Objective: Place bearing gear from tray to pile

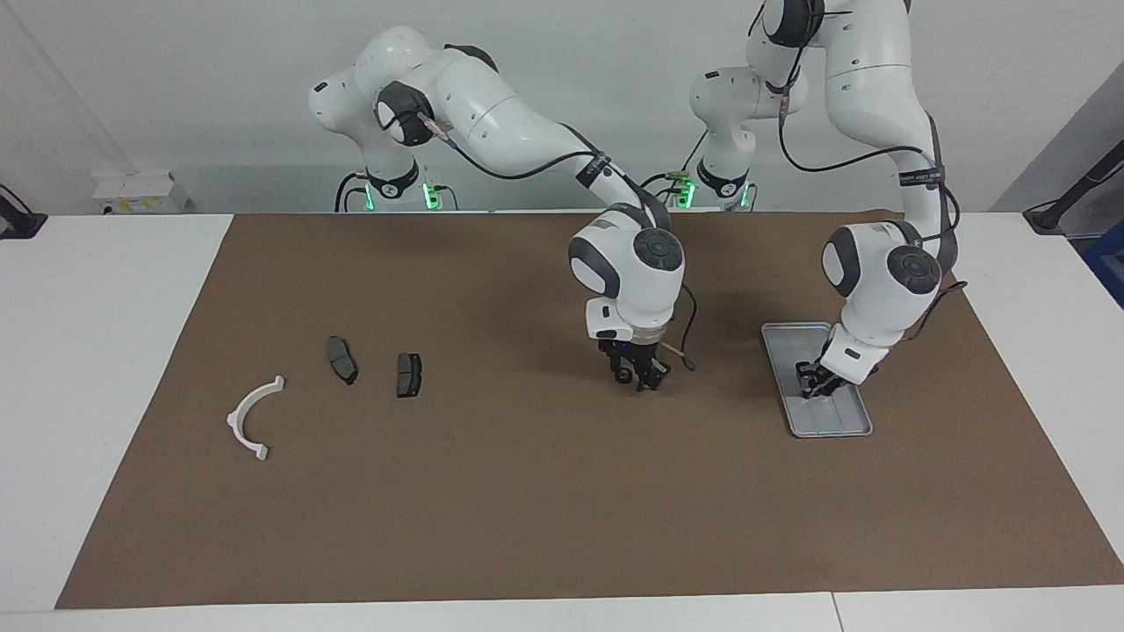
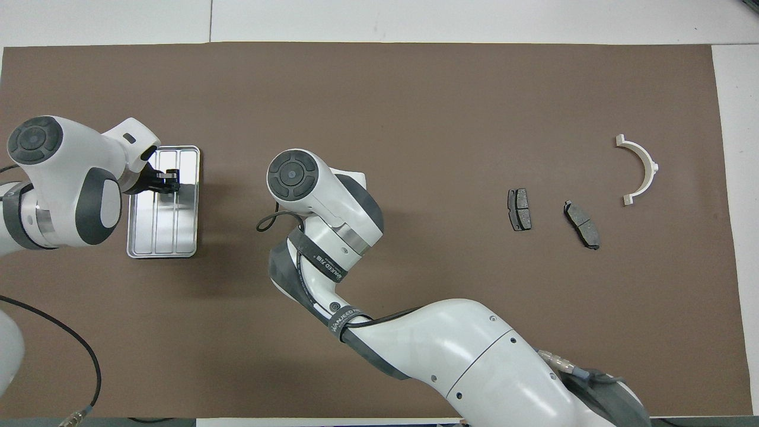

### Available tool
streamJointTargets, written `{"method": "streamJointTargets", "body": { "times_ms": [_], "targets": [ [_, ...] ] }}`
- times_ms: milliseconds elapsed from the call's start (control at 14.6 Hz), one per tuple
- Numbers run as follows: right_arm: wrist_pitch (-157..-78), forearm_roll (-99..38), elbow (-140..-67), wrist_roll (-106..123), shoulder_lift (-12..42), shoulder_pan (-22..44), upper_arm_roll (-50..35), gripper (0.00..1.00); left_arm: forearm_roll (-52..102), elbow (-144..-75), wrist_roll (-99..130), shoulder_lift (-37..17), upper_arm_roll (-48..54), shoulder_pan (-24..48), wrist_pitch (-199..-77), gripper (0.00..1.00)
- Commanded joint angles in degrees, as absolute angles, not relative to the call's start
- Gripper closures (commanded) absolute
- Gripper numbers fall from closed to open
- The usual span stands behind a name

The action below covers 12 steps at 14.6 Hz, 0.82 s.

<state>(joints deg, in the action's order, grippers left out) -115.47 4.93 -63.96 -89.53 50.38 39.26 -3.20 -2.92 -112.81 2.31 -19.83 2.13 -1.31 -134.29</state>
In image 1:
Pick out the silver metal tray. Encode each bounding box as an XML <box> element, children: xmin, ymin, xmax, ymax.
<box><xmin>760</xmin><ymin>321</ymin><xmax>874</xmax><ymax>438</ymax></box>

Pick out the brown table mat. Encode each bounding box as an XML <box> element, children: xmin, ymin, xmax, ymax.
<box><xmin>54</xmin><ymin>211</ymin><xmax>1124</xmax><ymax>610</ymax></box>

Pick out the black angled stand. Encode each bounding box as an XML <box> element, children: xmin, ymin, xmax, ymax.
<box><xmin>1023</xmin><ymin>140</ymin><xmax>1124</xmax><ymax>236</ymax></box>

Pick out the curved dark brake pad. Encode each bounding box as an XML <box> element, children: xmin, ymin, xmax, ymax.
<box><xmin>327</xmin><ymin>336</ymin><xmax>359</xmax><ymax>386</ymax></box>

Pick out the blue crate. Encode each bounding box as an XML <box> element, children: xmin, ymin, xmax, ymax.
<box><xmin>1082</xmin><ymin>219</ymin><xmax>1124</xmax><ymax>308</ymax></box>

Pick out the white cardboard box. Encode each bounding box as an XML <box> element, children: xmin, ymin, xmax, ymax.
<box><xmin>92</xmin><ymin>171</ymin><xmax>192</xmax><ymax>215</ymax></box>

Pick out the black left base cable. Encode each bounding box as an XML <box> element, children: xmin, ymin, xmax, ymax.
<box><xmin>628</xmin><ymin>132</ymin><xmax>709</xmax><ymax>211</ymax></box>

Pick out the black base cable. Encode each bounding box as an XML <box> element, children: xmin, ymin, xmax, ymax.
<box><xmin>334</xmin><ymin>171</ymin><xmax>371</xmax><ymax>212</ymax></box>
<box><xmin>628</xmin><ymin>132</ymin><xmax>709</xmax><ymax>211</ymax></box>

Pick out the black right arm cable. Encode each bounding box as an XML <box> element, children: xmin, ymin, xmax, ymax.
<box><xmin>420</xmin><ymin>110</ymin><xmax>699</xmax><ymax>371</ymax></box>

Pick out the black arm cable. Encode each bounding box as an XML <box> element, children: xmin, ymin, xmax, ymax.
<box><xmin>746</xmin><ymin>0</ymin><xmax>969</xmax><ymax>348</ymax></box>
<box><xmin>420</xmin><ymin>110</ymin><xmax>699</xmax><ymax>371</ymax></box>

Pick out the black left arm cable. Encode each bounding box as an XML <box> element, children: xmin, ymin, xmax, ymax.
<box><xmin>746</xmin><ymin>0</ymin><xmax>969</xmax><ymax>348</ymax></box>

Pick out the black right base cable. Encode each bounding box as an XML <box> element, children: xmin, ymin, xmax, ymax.
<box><xmin>334</xmin><ymin>171</ymin><xmax>371</xmax><ymax>212</ymax></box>

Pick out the white half ring bracket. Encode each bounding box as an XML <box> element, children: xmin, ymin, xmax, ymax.
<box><xmin>227</xmin><ymin>376</ymin><xmax>286</xmax><ymax>461</ymax></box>

